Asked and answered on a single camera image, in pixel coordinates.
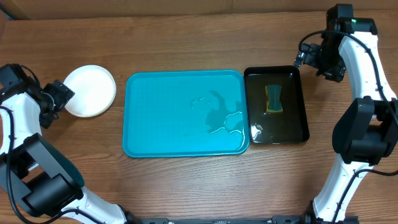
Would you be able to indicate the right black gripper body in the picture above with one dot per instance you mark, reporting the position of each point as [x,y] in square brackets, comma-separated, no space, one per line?
[324,62]

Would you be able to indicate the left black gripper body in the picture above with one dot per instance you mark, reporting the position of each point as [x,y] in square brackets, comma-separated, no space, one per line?
[57,99]

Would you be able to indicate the white plate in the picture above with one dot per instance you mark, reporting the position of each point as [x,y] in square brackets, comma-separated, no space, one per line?
[81,75]

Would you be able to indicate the green yellow sponge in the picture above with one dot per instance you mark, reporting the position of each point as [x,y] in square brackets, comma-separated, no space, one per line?
[273,104]

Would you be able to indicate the yellow-green plate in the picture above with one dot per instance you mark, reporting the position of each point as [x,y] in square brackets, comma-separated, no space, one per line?
[94,98]

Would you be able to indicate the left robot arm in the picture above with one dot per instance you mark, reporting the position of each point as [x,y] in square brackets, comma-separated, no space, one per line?
[38,179]

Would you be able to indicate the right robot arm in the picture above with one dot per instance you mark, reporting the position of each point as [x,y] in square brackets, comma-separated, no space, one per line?
[367,131]

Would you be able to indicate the black water tray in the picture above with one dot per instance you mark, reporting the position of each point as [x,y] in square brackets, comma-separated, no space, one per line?
[288,127]

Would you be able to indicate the teal plastic tray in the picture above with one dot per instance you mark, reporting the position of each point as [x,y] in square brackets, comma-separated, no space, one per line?
[185,114]

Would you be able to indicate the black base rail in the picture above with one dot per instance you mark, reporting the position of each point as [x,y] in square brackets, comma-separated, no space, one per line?
[277,219]

